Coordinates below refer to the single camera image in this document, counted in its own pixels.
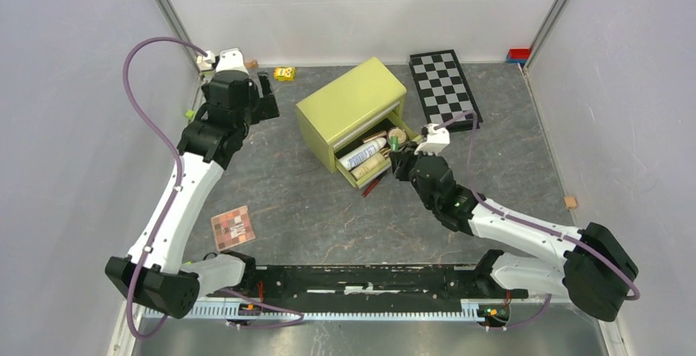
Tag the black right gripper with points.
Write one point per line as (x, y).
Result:
(400, 162)

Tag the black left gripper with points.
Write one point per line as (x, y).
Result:
(267, 107)

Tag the green lipstick tube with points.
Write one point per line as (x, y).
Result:
(394, 143)

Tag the small round cream jar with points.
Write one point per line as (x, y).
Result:
(396, 134)

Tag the red black lip pencil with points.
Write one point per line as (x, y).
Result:
(373, 183)

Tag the white lotion tube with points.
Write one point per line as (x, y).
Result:
(361, 154)

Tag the green drawer cabinet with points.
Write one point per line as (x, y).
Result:
(336, 119)

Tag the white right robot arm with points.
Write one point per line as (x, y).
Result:
(588, 265)

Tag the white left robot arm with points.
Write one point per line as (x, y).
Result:
(153, 273)

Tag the yellow owl toy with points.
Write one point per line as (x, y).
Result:
(286, 73)

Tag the wooden arch blocks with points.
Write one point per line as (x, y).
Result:
(251, 64)

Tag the black white chessboard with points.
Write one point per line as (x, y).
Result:
(443, 90)

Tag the eyeshadow palette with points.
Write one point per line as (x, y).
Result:
(232, 228)

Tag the red blue blocks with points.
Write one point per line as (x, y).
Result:
(518, 55)

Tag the small wooden cube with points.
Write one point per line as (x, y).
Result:
(570, 202)

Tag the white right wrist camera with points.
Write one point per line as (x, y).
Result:
(435, 139)

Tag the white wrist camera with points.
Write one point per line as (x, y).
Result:
(435, 139)
(231, 59)

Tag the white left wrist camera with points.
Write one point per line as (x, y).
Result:
(231, 59)

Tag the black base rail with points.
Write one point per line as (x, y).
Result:
(397, 288)

